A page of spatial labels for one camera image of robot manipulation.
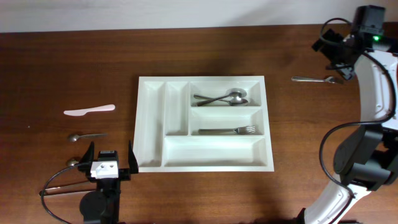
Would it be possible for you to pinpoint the large metal spoon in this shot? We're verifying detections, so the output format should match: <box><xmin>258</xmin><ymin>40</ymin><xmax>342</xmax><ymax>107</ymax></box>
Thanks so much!
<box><xmin>193</xmin><ymin>94</ymin><xmax>249</xmax><ymax>106</ymax></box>
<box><xmin>196</xmin><ymin>88</ymin><xmax>247</xmax><ymax>106</ymax></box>

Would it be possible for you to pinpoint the pink plastic knife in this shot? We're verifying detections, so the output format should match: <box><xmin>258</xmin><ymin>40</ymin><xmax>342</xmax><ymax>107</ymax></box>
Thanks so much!
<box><xmin>63</xmin><ymin>104</ymin><xmax>116</xmax><ymax>116</ymax></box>

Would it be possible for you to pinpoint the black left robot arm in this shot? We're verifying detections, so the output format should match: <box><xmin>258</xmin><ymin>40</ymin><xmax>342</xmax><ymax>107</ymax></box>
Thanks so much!
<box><xmin>78</xmin><ymin>142</ymin><xmax>139</xmax><ymax>224</ymax></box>

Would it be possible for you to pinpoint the white plastic cutlery tray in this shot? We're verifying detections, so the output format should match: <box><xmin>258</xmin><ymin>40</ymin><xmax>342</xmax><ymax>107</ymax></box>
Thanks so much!
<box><xmin>133</xmin><ymin>76</ymin><xmax>274</xmax><ymax>172</ymax></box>

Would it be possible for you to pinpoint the small metal teaspoon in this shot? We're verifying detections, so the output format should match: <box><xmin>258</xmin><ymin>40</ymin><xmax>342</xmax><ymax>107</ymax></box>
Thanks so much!
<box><xmin>67</xmin><ymin>133</ymin><xmax>107</xmax><ymax>142</ymax></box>
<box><xmin>66</xmin><ymin>158</ymin><xmax>79</xmax><ymax>167</ymax></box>

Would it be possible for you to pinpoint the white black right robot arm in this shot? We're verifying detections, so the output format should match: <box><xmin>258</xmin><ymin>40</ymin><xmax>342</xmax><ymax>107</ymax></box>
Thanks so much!
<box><xmin>293</xmin><ymin>5</ymin><xmax>397</xmax><ymax>223</ymax></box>

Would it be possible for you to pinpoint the metal fork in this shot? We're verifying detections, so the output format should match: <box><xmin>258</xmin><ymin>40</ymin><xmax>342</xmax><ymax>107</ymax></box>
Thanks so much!
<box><xmin>291</xmin><ymin>76</ymin><xmax>343</xmax><ymax>84</ymax></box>
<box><xmin>198</xmin><ymin>126</ymin><xmax>256</xmax><ymax>135</ymax></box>

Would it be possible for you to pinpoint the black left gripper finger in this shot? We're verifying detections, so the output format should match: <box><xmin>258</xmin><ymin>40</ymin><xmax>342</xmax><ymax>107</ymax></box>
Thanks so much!
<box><xmin>80</xmin><ymin>141</ymin><xmax>95</xmax><ymax>164</ymax></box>
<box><xmin>128</xmin><ymin>140</ymin><xmax>139</xmax><ymax>174</ymax></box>

